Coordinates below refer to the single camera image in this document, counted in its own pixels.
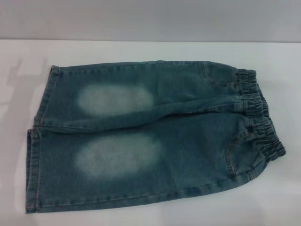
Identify blue denim shorts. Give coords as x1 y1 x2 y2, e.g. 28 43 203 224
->
26 60 288 214

